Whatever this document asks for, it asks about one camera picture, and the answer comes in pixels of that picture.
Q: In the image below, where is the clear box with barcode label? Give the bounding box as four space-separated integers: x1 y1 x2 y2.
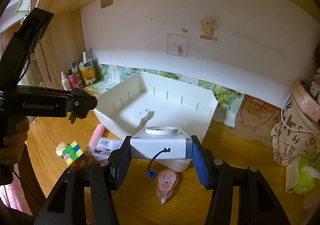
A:
87 137 123 161

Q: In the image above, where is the white toy camera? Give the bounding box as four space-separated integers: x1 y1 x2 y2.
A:
130 126 193 172

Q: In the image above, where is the pink foam roll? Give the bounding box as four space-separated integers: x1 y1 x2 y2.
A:
88 124 105 148

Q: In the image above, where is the multicolour puzzle cube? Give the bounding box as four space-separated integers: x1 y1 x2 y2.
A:
62 140 98 170

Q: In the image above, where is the gold round compact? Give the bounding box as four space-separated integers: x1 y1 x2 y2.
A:
55 142 69 157

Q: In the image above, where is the white handheld device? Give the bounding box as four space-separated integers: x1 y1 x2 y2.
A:
132 108 154 128

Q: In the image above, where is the person's left hand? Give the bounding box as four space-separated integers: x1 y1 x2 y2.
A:
1 117 29 165

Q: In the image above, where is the white spray bottle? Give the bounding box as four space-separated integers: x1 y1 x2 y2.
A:
61 72 72 90

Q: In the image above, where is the yellow juice carton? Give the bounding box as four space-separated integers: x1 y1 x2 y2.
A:
78 51 96 86

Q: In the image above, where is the white plastic storage bin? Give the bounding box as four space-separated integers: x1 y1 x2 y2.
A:
94 80 213 140

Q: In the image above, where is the lettered canvas bag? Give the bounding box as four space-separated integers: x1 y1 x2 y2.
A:
271 98 319 166

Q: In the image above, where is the green tissue pack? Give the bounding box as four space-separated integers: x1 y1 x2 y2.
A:
285 156 319 195

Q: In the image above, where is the pink round tin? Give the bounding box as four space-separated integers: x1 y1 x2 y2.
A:
292 81 319 123

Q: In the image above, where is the brown haired doll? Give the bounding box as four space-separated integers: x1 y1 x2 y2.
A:
309 45 320 104

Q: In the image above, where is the black cable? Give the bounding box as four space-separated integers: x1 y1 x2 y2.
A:
37 39 53 82

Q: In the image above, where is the pink square wall sticker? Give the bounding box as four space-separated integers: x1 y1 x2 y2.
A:
166 34 189 58

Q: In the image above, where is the yellow duck wall sticker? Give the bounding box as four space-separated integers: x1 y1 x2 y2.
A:
200 18 218 41

